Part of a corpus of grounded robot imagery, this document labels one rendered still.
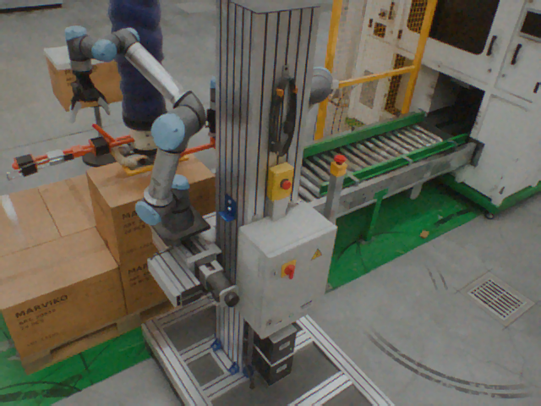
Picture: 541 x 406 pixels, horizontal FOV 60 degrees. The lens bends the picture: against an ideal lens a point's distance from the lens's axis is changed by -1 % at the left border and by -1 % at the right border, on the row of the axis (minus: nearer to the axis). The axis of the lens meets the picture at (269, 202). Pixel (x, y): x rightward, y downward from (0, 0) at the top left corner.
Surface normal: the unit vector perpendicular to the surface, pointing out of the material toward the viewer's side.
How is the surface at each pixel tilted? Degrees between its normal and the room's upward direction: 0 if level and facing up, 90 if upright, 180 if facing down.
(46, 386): 0
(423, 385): 0
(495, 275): 0
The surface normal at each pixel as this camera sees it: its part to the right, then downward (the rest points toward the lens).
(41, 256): 0.07, -0.80
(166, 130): -0.42, 0.40
